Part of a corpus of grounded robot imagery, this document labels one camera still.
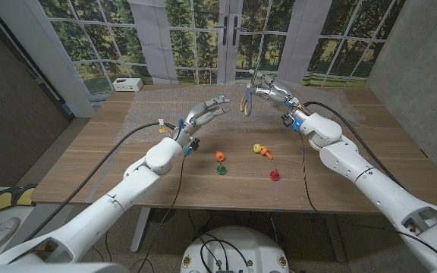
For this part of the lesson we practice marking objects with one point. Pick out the green toy fruit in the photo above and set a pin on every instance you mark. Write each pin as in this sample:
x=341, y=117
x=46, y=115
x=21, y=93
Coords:
x=221, y=169

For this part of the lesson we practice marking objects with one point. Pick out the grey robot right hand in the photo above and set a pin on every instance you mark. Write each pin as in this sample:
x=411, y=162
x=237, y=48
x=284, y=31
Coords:
x=279, y=95

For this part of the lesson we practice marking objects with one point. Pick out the orange toy carrot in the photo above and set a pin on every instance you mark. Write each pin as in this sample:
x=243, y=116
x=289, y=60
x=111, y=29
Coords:
x=266, y=152

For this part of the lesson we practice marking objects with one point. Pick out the white power box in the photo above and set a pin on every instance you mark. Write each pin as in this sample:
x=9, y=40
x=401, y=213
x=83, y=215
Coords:
x=127, y=84

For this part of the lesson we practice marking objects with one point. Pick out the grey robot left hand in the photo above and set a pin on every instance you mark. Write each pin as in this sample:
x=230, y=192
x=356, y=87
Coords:
x=197, y=117

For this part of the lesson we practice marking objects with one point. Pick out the clear bubble wrap sheet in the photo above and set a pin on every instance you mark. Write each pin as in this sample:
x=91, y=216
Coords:
x=158, y=110

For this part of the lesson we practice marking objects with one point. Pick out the white table leg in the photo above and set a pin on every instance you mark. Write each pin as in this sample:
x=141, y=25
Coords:
x=140, y=229

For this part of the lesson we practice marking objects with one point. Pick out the grey table leg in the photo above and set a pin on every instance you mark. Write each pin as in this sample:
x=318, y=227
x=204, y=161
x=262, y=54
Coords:
x=334, y=237

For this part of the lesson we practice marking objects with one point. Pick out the printed forest window backdrop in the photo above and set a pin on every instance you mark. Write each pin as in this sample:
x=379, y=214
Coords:
x=203, y=38

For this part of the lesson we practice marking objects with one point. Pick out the red toy fruit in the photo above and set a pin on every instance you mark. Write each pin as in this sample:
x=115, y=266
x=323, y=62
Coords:
x=274, y=175

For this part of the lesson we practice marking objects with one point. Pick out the yellow black foot pedal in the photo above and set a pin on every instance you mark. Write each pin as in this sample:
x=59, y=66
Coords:
x=2, y=199
x=27, y=194

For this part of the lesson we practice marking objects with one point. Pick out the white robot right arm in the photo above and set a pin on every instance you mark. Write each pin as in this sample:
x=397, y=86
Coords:
x=366, y=182

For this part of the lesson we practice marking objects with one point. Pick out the orange toy fruit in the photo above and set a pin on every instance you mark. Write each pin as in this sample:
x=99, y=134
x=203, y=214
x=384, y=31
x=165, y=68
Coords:
x=220, y=155

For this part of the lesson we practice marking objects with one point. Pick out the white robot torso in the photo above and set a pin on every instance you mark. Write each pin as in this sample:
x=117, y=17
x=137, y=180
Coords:
x=241, y=246

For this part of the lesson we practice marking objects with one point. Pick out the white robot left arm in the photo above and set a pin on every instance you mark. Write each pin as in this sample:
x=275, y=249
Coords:
x=116, y=201

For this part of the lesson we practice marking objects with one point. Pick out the dark wooden door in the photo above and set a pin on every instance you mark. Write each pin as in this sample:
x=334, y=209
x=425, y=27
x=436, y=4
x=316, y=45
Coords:
x=10, y=121

